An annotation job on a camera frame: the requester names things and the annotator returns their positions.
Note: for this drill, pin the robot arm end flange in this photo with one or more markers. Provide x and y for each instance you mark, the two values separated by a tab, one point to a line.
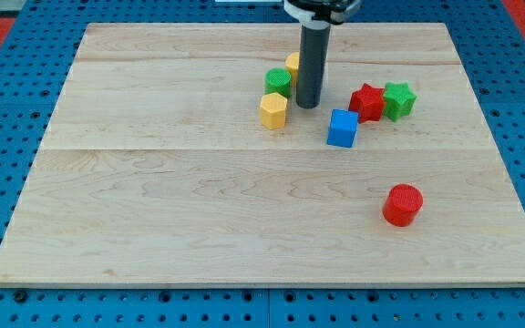
332	12

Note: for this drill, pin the yellow hexagon block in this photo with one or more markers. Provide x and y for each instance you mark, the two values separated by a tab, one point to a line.
273	110

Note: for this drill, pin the blue cube block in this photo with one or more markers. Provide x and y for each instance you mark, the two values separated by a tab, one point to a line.
342	128

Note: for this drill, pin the green cylinder block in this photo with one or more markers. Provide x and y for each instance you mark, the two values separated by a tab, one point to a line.
277	80

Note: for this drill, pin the yellow block behind pusher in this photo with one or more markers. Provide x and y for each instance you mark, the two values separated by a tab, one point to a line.
291	64

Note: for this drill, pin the wooden board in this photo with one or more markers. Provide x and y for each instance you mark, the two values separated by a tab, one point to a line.
155	171

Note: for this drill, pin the red star block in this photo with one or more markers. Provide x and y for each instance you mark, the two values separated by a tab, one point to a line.
368	102

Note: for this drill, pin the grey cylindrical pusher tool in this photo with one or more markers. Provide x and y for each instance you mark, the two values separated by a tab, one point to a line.
312	56

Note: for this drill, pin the red cylinder block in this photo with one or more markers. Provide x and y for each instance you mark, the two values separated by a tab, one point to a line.
402	205

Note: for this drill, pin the green star block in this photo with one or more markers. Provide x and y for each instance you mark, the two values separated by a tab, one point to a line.
399	100

